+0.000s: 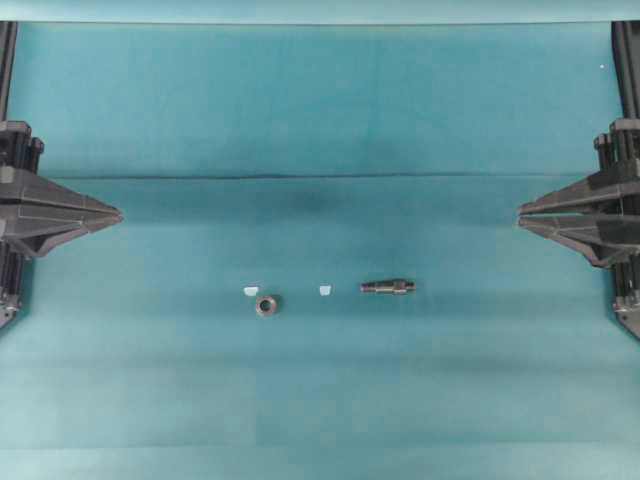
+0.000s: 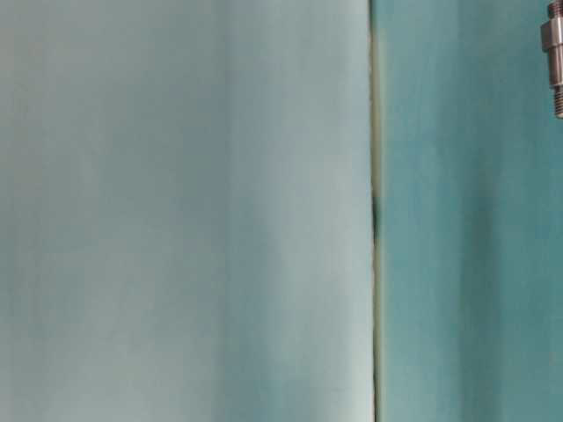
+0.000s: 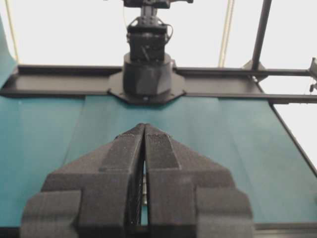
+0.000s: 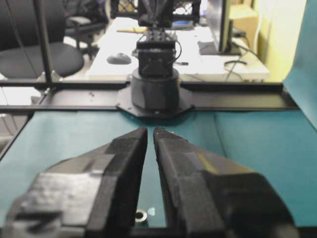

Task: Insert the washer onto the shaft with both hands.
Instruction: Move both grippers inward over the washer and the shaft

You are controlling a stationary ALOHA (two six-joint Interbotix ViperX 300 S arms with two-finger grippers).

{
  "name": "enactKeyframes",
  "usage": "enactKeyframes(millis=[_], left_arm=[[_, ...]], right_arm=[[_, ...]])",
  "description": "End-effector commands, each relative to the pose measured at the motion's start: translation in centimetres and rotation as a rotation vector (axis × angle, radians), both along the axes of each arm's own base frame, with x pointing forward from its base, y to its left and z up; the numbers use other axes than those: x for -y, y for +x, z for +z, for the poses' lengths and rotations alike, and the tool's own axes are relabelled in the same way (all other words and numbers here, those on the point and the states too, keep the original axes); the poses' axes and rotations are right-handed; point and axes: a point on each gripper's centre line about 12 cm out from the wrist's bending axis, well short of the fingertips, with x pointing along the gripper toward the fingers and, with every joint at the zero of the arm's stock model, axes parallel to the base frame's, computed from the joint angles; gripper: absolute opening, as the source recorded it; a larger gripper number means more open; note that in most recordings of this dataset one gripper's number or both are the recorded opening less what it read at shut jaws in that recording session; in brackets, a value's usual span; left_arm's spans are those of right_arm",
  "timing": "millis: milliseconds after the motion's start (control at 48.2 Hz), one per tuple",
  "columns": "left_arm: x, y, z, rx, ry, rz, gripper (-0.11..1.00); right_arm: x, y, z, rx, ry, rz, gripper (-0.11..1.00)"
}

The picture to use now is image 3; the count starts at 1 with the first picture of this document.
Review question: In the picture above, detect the black vertical frame post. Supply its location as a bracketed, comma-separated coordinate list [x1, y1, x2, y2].
[252, 0, 272, 69]

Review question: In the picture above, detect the teal table mat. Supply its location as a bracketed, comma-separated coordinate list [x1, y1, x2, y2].
[0, 96, 317, 228]

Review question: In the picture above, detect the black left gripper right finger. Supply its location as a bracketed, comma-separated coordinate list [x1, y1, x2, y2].
[144, 124, 254, 238]

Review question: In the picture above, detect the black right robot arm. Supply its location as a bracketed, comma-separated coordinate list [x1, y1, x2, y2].
[108, 0, 186, 105]

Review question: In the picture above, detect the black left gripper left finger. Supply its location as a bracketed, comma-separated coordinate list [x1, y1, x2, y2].
[20, 123, 145, 238]

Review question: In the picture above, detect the black aluminium frame rail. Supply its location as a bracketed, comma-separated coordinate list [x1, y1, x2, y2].
[0, 64, 317, 105]

